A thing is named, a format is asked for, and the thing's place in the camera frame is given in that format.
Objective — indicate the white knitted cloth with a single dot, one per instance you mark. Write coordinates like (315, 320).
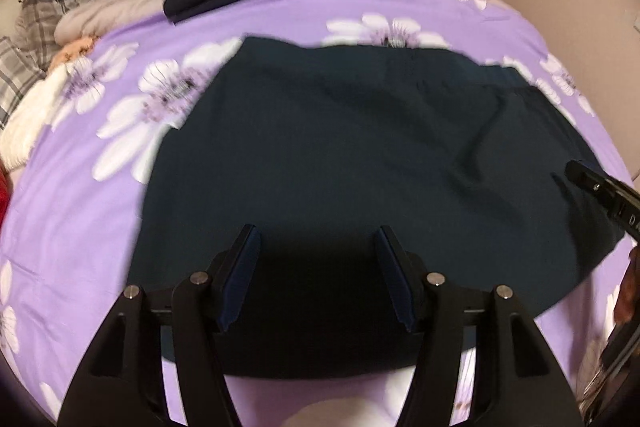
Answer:
(30, 122)

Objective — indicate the purple floral bedsheet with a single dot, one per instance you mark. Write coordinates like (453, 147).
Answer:
(75, 232)

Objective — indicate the peach cloth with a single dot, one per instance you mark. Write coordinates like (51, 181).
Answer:
(75, 49)

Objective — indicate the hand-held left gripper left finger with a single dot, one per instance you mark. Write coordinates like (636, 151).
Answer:
(235, 277)

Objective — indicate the person's right hand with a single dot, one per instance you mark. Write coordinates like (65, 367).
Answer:
(625, 297)

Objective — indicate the red cloth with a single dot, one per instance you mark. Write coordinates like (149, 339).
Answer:
(4, 197)

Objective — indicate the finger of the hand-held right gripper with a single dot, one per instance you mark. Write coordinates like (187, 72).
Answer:
(605, 194)

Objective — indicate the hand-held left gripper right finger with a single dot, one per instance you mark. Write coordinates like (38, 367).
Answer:
(400, 277)

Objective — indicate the dark navy garment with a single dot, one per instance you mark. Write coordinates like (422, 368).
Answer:
(350, 132)

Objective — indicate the beige quilt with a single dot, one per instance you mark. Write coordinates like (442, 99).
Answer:
(115, 7)

